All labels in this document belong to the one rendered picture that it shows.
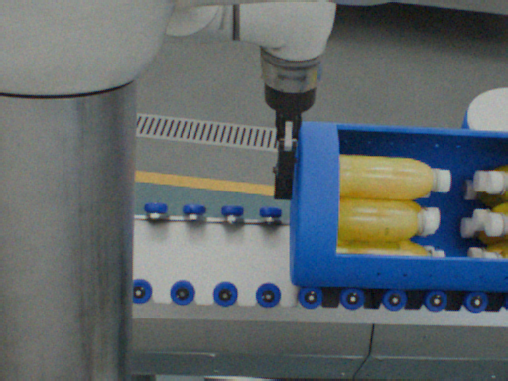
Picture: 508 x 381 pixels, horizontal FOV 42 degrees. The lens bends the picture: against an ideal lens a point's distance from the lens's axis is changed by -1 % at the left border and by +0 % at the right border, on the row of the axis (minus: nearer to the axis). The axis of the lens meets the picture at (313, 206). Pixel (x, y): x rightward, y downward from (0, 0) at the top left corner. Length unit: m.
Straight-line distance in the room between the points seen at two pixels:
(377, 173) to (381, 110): 2.17
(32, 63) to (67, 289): 0.13
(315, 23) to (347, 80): 2.55
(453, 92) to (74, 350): 3.15
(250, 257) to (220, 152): 1.67
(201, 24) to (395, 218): 0.46
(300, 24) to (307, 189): 0.28
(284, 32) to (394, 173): 0.34
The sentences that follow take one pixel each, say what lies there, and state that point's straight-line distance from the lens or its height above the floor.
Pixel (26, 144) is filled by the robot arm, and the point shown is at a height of 1.69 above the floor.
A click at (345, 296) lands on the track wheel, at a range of 1.19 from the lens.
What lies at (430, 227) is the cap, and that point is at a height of 1.12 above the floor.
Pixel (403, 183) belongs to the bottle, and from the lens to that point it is 1.09.
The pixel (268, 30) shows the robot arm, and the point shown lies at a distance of 0.86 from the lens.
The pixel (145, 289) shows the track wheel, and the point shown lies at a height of 0.97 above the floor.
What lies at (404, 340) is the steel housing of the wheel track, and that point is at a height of 0.87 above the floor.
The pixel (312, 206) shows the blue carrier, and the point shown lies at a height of 1.19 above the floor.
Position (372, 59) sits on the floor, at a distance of 3.61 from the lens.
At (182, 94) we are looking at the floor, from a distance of 3.27.
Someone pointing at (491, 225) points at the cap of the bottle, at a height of 1.12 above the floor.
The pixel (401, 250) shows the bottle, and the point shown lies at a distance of 1.12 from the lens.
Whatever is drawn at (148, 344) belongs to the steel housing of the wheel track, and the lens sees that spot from 1.27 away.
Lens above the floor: 1.91
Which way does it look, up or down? 45 degrees down
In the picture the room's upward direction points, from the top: 6 degrees clockwise
